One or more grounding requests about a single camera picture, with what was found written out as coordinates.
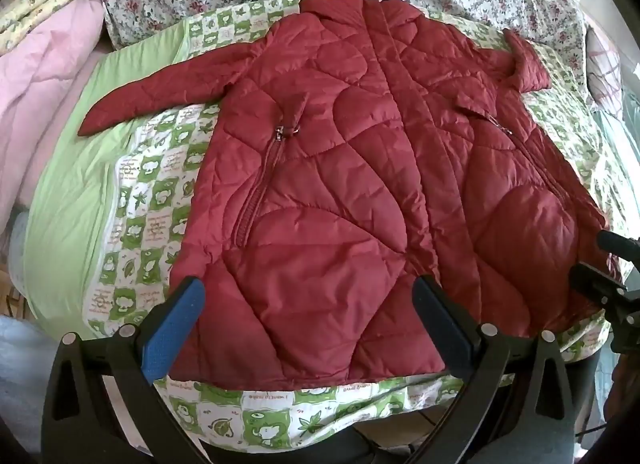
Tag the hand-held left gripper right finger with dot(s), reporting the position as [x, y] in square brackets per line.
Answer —
[442, 324]

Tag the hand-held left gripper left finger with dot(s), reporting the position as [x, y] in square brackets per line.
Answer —
[172, 326]

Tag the green checkered printed blanket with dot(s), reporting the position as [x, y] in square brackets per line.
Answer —
[150, 184]

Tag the white patterned pillow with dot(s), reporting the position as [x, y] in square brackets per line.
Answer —
[602, 64]

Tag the red quilted jacket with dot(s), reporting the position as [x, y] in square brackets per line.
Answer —
[350, 169]

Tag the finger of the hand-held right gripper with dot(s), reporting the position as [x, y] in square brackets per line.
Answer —
[617, 244]
[595, 284]

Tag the pink quilt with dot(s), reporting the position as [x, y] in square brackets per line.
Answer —
[35, 84]

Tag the pale blue cloth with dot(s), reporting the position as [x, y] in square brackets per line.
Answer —
[20, 369]

